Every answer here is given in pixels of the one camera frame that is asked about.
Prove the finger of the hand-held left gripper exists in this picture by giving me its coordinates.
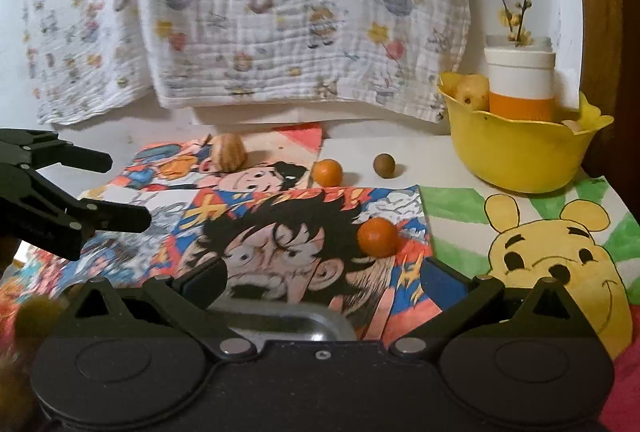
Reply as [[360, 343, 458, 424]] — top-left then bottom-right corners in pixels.
[[0, 128, 113, 173], [0, 162, 152, 261]]

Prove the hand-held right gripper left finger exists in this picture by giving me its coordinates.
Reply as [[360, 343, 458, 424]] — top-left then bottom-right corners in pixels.
[[62, 258, 256, 358]]

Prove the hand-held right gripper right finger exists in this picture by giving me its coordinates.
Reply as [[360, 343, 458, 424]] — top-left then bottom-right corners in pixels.
[[390, 257, 583, 358]]

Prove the small orange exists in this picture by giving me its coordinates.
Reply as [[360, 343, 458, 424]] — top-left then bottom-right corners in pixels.
[[356, 218, 401, 257], [312, 159, 344, 187]]

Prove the metal baking tray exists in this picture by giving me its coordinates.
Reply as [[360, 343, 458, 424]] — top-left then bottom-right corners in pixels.
[[207, 302, 358, 343]]

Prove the green-yellow pear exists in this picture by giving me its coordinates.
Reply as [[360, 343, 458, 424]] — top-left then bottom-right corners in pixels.
[[14, 298, 68, 345]]

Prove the brown pear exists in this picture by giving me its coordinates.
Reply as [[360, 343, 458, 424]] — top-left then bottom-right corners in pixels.
[[0, 352, 38, 432]]

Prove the black-haired face drawing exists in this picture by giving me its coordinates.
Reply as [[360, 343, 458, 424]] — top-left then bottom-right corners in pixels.
[[165, 184, 435, 343]]

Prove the yellow bear drawing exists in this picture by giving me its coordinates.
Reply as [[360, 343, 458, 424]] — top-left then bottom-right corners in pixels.
[[420, 177, 640, 432]]

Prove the striped tan nut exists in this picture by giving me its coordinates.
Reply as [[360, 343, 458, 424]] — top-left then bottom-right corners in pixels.
[[212, 134, 247, 173]]

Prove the yellow plastic bowl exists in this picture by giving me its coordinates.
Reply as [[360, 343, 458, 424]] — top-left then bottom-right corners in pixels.
[[437, 72, 615, 195]]

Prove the red striped paper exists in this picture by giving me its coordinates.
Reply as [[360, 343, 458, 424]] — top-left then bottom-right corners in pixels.
[[272, 122, 323, 157]]

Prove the yellow pear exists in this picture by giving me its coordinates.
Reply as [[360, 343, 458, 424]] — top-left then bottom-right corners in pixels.
[[452, 74, 491, 113]]

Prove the white cartoon printed blanket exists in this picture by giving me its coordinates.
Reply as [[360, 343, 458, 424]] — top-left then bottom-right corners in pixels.
[[17, 0, 473, 127]]

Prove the white and orange cup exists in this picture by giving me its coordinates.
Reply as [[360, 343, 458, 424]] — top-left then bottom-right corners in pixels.
[[484, 36, 557, 123]]

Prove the twig with yellow buds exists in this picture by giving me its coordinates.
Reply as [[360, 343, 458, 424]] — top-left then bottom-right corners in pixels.
[[495, 0, 536, 47]]

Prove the wooden door frame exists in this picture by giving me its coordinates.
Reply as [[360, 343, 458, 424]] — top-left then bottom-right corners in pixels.
[[572, 0, 640, 177]]

